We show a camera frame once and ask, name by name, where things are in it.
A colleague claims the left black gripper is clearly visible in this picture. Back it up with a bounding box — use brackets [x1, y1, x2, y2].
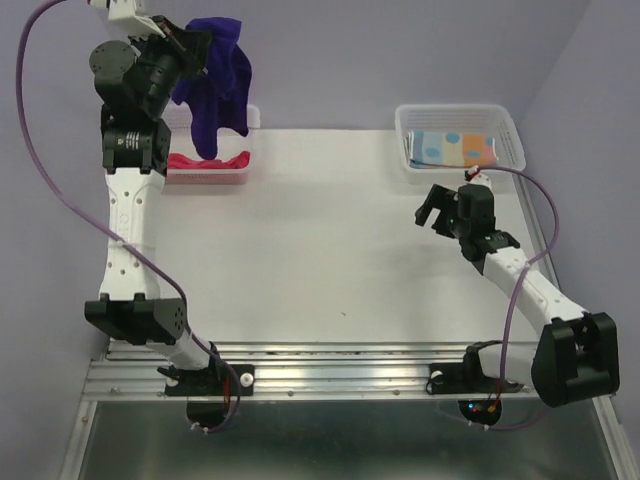
[127, 14, 211, 117]

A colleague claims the light blue dotted towel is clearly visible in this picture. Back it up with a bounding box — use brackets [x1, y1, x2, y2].
[403, 130, 499, 169]

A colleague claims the purple towel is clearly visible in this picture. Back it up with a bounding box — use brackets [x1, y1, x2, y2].
[172, 17, 252, 160]

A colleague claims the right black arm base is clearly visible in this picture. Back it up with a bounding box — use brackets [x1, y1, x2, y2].
[425, 363, 524, 430]

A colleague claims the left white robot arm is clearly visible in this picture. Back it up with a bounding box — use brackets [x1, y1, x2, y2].
[84, 15, 223, 394]

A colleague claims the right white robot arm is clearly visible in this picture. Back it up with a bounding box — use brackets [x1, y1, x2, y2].
[415, 183, 620, 407]

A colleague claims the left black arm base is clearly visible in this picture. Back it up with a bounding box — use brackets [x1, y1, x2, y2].
[157, 362, 255, 434]

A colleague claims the pink towel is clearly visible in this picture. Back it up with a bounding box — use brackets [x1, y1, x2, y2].
[168, 150, 251, 170]

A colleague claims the left white plastic basket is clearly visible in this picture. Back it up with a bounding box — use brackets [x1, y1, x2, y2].
[163, 103, 261, 185]

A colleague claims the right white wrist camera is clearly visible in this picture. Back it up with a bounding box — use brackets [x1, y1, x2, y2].
[464, 166, 492, 190]

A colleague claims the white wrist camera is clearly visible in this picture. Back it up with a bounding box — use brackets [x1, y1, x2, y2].
[87, 0, 164, 38]
[464, 166, 492, 190]

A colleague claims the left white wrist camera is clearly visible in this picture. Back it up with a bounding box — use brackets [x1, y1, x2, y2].
[87, 0, 164, 38]

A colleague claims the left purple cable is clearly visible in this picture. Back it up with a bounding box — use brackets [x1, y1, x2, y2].
[17, 0, 241, 435]

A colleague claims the aluminium mounting rail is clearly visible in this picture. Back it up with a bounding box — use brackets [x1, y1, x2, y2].
[82, 340, 617, 401]

